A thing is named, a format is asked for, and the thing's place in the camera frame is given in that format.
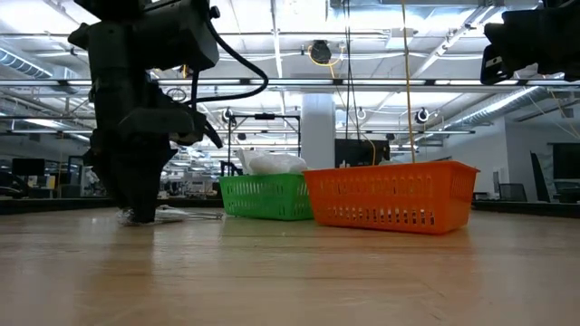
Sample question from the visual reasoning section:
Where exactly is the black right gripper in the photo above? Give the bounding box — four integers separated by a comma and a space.
479, 0, 580, 86

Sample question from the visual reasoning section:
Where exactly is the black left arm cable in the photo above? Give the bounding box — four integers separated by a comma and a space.
189, 16, 270, 106

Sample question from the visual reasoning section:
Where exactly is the green plastic basket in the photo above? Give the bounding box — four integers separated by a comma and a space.
218, 173, 314, 222

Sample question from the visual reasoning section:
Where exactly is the yellow hanging cable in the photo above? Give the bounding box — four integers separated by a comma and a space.
400, 0, 417, 163

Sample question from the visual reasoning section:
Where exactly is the black background frame rig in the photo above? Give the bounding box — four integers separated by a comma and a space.
222, 113, 303, 177

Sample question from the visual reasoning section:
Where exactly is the black framed work station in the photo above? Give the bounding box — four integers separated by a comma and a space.
67, 155, 95, 198

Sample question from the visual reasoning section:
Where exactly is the small hanging black cable coil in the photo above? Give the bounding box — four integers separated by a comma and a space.
165, 87, 189, 104

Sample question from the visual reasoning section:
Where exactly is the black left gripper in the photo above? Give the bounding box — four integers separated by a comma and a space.
83, 72, 208, 225

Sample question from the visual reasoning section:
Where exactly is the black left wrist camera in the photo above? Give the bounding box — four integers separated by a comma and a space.
169, 110, 224, 149

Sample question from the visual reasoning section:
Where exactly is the black mesh office chair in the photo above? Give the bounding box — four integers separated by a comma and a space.
498, 182, 529, 205

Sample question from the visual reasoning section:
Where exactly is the small dark desk monitor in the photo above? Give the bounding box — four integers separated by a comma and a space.
11, 158, 46, 178

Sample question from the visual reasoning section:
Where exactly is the clear toothbrush packet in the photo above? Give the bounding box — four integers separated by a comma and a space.
116, 204, 224, 227

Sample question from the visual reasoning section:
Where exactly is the black ceiling cable reel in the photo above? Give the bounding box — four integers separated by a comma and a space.
308, 39, 334, 66

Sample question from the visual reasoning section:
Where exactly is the large dark monitor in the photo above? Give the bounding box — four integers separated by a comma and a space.
551, 143, 580, 183

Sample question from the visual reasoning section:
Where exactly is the small white plastic bag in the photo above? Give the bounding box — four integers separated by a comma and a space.
234, 148, 269, 176

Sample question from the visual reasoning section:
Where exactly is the silver ventilation duct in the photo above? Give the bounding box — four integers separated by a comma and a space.
441, 85, 546, 133

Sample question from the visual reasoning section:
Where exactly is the white square building column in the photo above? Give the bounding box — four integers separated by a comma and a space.
301, 92, 337, 170

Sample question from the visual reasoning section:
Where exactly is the dark leaning panel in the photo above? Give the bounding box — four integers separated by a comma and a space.
529, 151, 553, 203

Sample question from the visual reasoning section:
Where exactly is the orange plastic basket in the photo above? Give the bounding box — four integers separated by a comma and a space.
302, 160, 480, 235

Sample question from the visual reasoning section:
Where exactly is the wide dark screen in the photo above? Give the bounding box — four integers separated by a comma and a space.
334, 138, 392, 168

